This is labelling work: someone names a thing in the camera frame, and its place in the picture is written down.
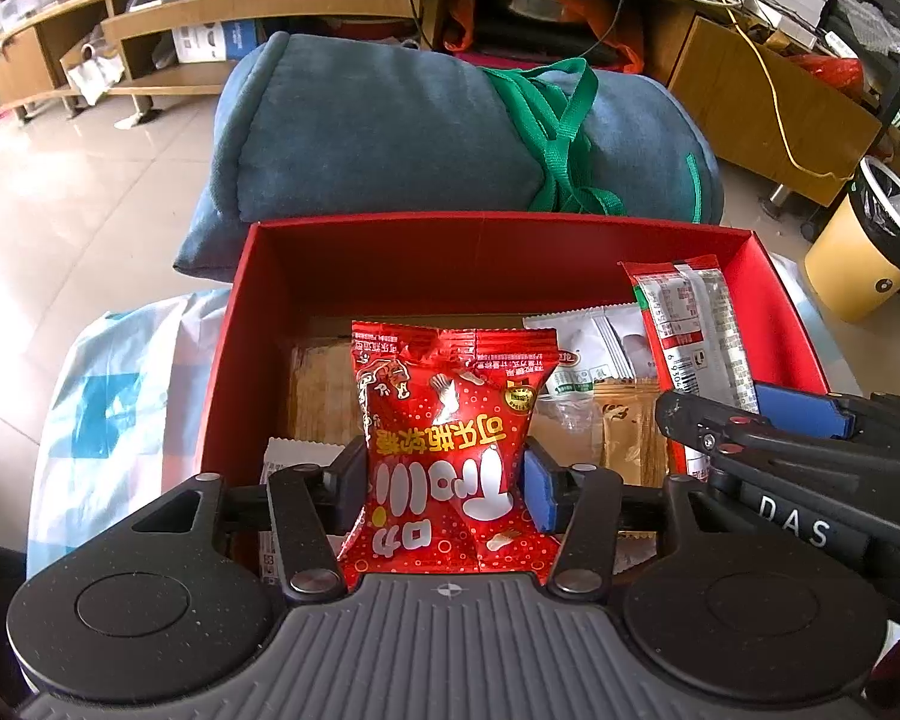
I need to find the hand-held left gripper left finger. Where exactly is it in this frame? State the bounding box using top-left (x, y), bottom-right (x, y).
top-left (131, 435), bottom-right (368, 605)

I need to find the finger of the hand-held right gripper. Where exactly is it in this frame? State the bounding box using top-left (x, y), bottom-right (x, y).
top-left (654, 388), bottom-right (900, 520)
top-left (754, 381), bottom-right (900, 452)

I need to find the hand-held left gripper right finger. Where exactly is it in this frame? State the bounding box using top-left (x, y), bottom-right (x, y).
top-left (521, 436), bottom-right (721, 605)

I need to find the white printed snack packet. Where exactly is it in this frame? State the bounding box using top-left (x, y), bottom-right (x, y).
top-left (259, 436), bottom-right (346, 578)

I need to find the gold foil snack packet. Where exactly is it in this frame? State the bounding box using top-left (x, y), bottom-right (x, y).
top-left (532, 379), bottom-right (672, 541)

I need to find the golden brown snack packet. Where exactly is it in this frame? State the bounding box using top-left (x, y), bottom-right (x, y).
top-left (286, 341), bottom-right (361, 443)

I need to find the red white long snack packet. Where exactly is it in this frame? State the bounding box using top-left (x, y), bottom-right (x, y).
top-left (616, 255), bottom-right (762, 481)

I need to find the red candy packet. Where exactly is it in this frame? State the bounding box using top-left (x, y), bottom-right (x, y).
top-left (336, 319), bottom-right (560, 593)

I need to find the red cardboard box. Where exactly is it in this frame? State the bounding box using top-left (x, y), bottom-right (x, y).
top-left (197, 211), bottom-right (832, 586)

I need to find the yellow trash bin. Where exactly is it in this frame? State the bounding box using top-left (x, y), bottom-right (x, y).
top-left (804, 156), bottom-right (900, 325)

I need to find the wooden tv cabinet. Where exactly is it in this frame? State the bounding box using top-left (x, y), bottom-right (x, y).
top-left (0, 0), bottom-right (886, 207)

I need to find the red plastic bag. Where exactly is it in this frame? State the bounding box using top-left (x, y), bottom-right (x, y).
top-left (787, 52), bottom-right (867, 98)

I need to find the rolled blue blanket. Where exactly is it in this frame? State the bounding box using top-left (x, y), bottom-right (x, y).
top-left (172, 31), bottom-right (725, 282)

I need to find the white power strip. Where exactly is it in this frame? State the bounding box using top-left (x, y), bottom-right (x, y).
top-left (814, 28), bottom-right (863, 57)

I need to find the blue white carton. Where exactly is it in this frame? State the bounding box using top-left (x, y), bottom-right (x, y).
top-left (171, 21), bottom-right (263, 65)

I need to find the orange bag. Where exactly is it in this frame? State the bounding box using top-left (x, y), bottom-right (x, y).
top-left (442, 0), bottom-right (646, 76)

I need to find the white plastic bag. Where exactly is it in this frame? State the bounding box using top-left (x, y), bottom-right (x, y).
top-left (67, 52), bottom-right (125, 106)

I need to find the yellow cable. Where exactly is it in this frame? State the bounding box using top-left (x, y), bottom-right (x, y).
top-left (630, 0), bottom-right (863, 181)

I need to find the green strap bag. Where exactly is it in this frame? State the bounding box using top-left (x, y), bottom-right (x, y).
top-left (484, 58), bottom-right (706, 224)

